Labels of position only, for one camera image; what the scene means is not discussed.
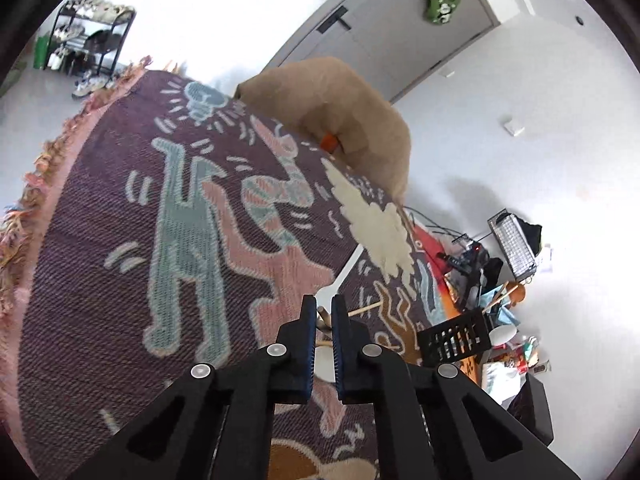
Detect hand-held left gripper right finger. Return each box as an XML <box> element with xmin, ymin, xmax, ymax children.
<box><xmin>330</xmin><ymin>294</ymin><xmax>583</xmax><ymax>480</ymax></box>

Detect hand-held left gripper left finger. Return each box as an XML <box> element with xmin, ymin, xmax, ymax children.
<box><xmin>65</xmin><ymin>295</ymin><xmax>318</xmax><ymax>480</ymax></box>

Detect white plastic spoon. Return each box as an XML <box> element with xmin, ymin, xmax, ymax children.
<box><xmin>316</xmin><ymin>246</ymin><xmax>364</xmax><ymax>311</ymax></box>
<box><xmin>314</xmin><ymin>347</ymin><xmax>337</xmax><ymax>383</ymax></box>

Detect single wooden chopstick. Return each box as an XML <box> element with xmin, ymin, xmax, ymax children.
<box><xmin>317</xmin><ymin>307</ymin><xmax>332</xmax><ymax>348</ymax></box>

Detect black slotted utensil holder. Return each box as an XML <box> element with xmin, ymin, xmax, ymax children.
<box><xmin>416</xmin><ymin>308</ymin><xmax>493</xmax><ymax>367</ymax></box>

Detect red folder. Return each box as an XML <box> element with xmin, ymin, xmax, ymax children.
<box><xmin>415</xmin><ymin>225</ymin><xmax>447</xmax><ymax>281</ymax></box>

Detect large black electronic device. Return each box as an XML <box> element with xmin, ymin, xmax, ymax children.
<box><xmin>437</xmin><ymin>242</ymin><xmax>491</xmax><ymax>283</ymax></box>

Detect blue tissue box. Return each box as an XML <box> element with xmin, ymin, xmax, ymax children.
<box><xmin>482</xmin><ymin>287</ymin><xmax>521</xmax><ymax>328</ymax></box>

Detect white plastic bag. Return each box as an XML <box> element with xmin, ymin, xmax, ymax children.
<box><xmin>481</xmin><ymin>362</ymin><xmax>526</xmax><ymax>406</ymax></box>

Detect printed woven blanket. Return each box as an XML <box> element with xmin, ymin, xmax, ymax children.
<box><xmin>0</xmin><ymin>57</ymin><xmax>451</xmax><ymax>480</ymax></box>

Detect black box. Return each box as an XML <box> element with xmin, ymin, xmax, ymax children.
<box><xmin>507</xmin><ymin>372</ymin><xmax>553</xmax><ymax>446</ymax></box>

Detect black cloth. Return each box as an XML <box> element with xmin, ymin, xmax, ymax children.
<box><xmin>517</xmin><ymin>217</ymin><xmax>543</xmax><ymax>261</ymax></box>

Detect brown upholstered chair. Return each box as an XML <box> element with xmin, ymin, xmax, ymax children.
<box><xmin>235</xmin><ymin>57</ymin><xmax>412</xmax><ymax>201</ymax></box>

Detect grey door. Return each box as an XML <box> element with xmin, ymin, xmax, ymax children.
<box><xmin>262</xmin><ymin>0</ymin><xmax>501</xmax><ymax>103</ymax></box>

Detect grey sneakers pair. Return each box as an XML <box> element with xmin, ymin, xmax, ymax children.
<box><xmin>72</xmin><ymin>72</ymin><xmax>118</xmax><ymax>100</ymax></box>

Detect green plush toy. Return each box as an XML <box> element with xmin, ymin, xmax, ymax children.
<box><xmin>420</xmin><ymin>0</ymin><xmax>462</xmax><ymax>26</ymax></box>

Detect black shoe rack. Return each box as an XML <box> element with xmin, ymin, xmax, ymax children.
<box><xmin>44</xmin><ymin>0</ymin><xmax>137</xmax><ymax>77</ymax></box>

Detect dark green bag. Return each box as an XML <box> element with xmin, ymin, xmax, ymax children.
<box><xmin>32</xmin><ymin>35</ymin><xmax>51</xmax><ymax>68</ymax></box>

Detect rows of shoes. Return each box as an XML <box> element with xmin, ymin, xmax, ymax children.
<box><xmin>47</xmin><ymin>0</ymin><xmax>133</xmax><ymax>73</ymax></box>

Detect black table cables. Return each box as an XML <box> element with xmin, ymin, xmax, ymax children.
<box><xmin>405</xmin><ymin>207</ymin><xmax>471</xmax><ymax>241</ymax></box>

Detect black wire basket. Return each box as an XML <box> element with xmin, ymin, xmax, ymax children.
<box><xmin>487</xmin><ymin>212</ymin><xmax>538</xmax><ymax>281</ymax></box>

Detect black door handle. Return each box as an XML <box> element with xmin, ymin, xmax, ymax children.
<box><xmin>317</xmin><ymin>6</ymin><xmax>351</xmax><ymax>33</ymax></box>

